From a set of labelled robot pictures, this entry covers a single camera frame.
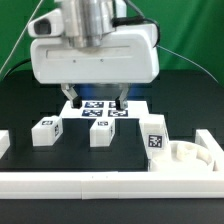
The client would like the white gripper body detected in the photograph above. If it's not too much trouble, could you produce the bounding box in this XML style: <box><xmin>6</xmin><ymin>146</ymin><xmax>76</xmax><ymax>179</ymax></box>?
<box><xmin>31</xmin><ymin>24</ymin><xmax>159</xmax><ymax>84</ymax></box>

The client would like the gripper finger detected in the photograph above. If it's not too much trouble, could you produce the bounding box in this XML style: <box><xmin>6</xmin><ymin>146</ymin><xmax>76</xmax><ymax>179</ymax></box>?
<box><xmin>115</xmin><ymin>83</ymin><xmax>130</xmax><ymax>110</ymax></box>
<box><xmin>61</xmin><ymin>83</ymin><xmax>82</xmax><ymax>109</ymax></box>

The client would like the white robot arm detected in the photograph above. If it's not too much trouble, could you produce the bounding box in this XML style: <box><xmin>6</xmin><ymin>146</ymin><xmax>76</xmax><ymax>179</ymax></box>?
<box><xmin>28</xmin><ymin>0</ymin><xmax>160</xmax><ymax>110</ymax></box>

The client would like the white marker sheet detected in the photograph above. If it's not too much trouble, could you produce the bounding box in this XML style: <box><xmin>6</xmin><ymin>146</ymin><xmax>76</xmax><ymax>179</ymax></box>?
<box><xmin>60</xmin><ymin>100</ymin><xmax>149</xmax><ymax>119</ymax></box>

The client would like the white U-shaped fence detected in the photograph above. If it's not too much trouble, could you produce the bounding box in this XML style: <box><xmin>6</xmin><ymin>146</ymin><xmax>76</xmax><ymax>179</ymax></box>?
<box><xmin>0</xmin><ymin>128</ymin><xmax>224</xmax><ymax>200</ymax></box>

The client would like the thin grey rod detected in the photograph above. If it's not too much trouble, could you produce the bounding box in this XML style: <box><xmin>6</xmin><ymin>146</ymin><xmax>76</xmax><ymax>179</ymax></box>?
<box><xmin>0</xmin><ymin>0</ymin><xmax>45</xmax><ymax>77</ymax></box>

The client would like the thin grey wire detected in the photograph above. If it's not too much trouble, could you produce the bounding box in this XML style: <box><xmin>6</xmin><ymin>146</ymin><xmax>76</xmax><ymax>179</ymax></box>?
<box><xmin>156</xmin><ymin>44</ymin><xmax>218</xmax><ymax>83</ymax></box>

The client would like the black cable upper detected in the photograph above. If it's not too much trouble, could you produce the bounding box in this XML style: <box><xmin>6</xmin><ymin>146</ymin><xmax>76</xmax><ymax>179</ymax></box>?
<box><xmin>2</xmin><ymin>58</ymin><xmax>33</xmax><ymax>80</ymax></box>

